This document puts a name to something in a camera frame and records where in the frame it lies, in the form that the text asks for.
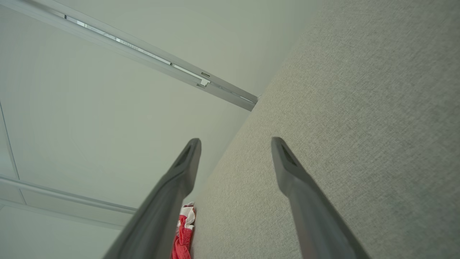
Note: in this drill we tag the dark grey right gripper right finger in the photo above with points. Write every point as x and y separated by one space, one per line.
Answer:
312 216

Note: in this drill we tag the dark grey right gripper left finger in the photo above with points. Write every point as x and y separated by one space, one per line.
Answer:
158 216

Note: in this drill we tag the red shorts with white stripe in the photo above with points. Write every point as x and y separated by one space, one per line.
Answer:
182 241

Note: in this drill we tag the grey metal frame post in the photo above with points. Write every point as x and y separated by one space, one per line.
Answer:
143 54
72 201

